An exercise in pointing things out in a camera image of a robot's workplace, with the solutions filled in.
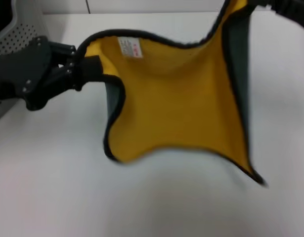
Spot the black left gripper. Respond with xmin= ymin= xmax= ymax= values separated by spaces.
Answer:
xmin=0 ymin=36 xmax=78 ymax=112

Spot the yellow grey black-edged towel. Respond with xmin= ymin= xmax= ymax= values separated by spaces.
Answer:
xmin=74 ymin=0 xmax=270 ymax=188

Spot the grey perforated storage box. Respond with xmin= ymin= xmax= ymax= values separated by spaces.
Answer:
xmin=0 ymin=0 xmax=50 ymax=124

